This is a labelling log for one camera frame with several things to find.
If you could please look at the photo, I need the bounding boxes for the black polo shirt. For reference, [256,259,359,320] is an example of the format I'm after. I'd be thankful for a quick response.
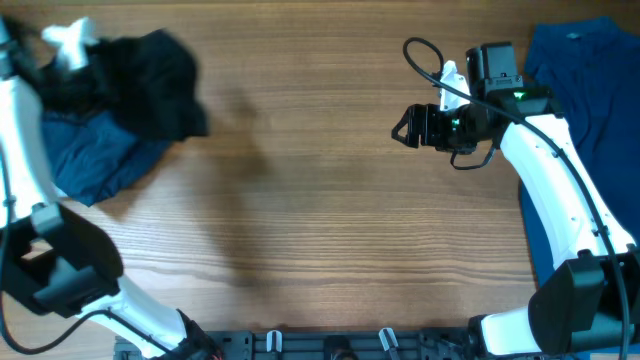
[36,30,208,141]

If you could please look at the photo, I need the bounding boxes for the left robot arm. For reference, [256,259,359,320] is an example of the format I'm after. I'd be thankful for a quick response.
[1,23,221,359]

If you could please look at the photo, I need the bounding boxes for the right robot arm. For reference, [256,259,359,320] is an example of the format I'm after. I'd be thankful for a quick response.
[391,43,639,358]

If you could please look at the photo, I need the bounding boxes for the blue polo shirt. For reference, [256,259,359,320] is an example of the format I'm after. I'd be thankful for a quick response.
[518,14,640,360]

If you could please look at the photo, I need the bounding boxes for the folded navy blue shorts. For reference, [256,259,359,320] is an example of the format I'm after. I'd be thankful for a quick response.
[42,112,172,207]

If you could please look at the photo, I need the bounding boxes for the right black cable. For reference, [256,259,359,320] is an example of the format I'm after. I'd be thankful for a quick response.
[401,37,632,360]

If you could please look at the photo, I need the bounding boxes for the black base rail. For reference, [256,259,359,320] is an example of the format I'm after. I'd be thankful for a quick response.
[113,327,501,360]

